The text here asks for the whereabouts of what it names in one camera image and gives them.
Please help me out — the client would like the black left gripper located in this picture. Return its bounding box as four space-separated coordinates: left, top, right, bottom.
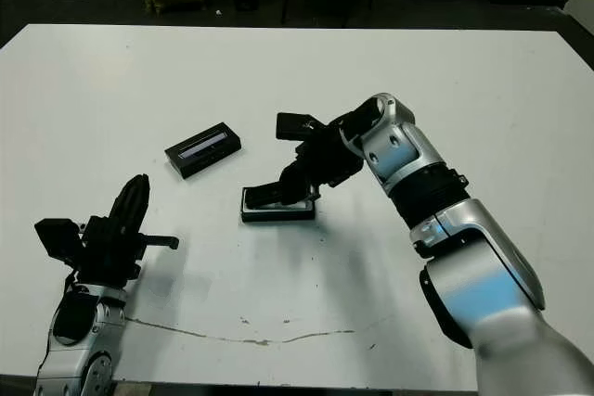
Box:
76 173 181 285

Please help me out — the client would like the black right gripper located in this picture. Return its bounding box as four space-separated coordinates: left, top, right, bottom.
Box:
278 124 367 207

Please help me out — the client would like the black slim camera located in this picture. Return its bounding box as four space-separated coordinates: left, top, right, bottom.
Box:
248 185 284 207

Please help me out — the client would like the black box lid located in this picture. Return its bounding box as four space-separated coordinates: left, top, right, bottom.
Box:
164 121 245 180

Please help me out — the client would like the black box base white inlay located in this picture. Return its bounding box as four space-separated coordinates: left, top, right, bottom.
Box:
239 185 317 225

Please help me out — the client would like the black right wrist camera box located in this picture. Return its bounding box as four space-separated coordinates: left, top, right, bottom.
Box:
275 111 321 141

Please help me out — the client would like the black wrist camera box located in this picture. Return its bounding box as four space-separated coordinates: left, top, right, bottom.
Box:
34 218 83 261
275 111 321 141

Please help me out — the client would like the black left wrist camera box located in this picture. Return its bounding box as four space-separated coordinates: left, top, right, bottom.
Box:
34 218 83 261

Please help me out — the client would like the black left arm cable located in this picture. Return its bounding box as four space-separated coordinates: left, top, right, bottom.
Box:
35 268 83 369

